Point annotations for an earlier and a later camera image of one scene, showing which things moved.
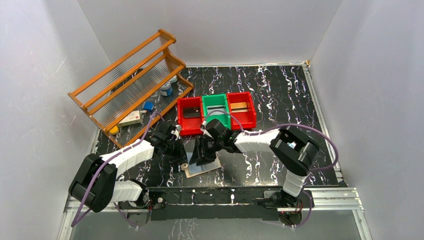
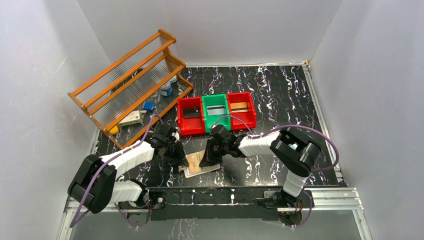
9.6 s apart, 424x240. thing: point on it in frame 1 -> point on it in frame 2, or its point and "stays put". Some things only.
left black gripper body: (178, 149) stays put
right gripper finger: (203, 152) -> (212, 155)
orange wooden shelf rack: (122, 101) stays put
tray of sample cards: (193, 169) stays put
